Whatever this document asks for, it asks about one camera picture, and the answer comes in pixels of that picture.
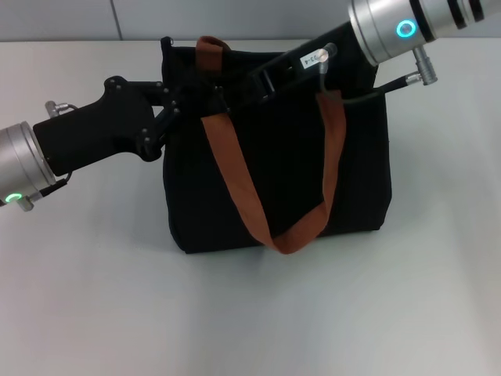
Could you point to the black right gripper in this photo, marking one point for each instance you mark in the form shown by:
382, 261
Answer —
336, 72

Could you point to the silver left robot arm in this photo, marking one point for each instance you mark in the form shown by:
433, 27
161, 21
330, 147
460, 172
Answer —
19, 160

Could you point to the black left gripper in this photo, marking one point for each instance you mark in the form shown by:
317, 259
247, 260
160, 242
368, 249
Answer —
94, 125

